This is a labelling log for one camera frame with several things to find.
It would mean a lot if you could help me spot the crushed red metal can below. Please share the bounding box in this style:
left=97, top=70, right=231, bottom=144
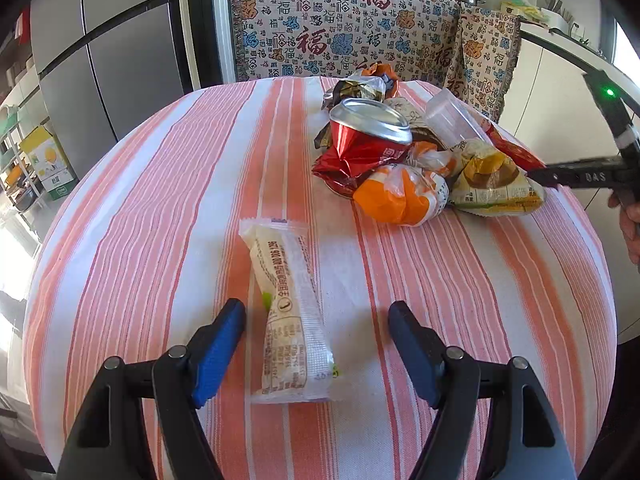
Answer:
left=312, top=98, right=416, bottom=200

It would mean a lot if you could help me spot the metal shelf rack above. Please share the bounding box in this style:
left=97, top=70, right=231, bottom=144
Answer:
left=0, top=105, right=47, bottom=213

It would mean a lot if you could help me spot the orange and blue wrapper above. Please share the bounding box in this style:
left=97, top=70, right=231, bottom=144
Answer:
left=362, top=62, right=399, bottom=98

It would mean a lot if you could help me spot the grey refrigerator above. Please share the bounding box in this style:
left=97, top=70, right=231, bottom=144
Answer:
left=30, top=0, right=187, bottom=182

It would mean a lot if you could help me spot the person's right hand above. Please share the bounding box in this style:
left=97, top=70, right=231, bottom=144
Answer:
left=609, top=191, right=640, bottom=272

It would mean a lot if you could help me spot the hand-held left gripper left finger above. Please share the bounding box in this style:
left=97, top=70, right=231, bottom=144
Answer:
left=57, top=298, right=247, bottom=480

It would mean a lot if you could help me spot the striped orange tablecloth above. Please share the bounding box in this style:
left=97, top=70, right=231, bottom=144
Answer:
left=22, top=76, right=618, bottom=480

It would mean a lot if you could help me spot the patterned cloth covered chair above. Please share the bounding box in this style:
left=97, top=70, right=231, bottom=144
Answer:
left=230, top=0, right=522, bottom=122

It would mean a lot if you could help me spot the floral paper bag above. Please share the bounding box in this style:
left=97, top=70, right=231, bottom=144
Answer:
left=382, top=96, right=427, bottom=131

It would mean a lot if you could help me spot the red and white packet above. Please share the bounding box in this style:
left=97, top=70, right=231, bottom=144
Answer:
left=482, top=117, right=548, bottom=171

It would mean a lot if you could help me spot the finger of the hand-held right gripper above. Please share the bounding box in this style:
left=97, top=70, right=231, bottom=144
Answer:
left=527, top=156, right=640, bottom=192

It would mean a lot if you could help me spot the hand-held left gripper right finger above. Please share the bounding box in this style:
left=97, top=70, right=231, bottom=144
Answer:
left=387, top=301, right=578, bottom=480

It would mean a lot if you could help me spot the white kitchen cabinet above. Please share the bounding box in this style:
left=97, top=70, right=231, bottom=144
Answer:
left=500, top=25, right=640, bottom=346

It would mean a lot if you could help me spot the orange and white wrapper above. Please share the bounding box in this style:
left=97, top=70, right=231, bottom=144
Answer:
left=353, top=140, right=460, bottom=227

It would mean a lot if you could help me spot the yellow green cloth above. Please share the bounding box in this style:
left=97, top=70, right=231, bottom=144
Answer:
left=500, top=0, right=545, bottom=24

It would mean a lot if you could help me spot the yellow and green wrapper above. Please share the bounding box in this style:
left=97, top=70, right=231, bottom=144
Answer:
left=447, top=139, right=546, bottom=217

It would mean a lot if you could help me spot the yellow cardboard box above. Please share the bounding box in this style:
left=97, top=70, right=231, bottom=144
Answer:
left=20, top=126, right=77, bottom=202

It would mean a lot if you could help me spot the utensil holder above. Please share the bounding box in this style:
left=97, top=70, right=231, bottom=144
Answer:
left=545, top=0, right=587, bottom=37

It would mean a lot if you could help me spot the crumpled gold foil wrapper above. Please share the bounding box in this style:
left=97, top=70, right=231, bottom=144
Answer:
left=320, top=72, right=388, bottom=111

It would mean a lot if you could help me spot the white snack packet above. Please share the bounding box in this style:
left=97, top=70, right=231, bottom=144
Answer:
left=239, top=217, right=337, bottom=405

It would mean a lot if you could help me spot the clear plastic cup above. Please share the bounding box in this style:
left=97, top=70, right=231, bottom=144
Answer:
left=424, top=87, right=486, bottom=150

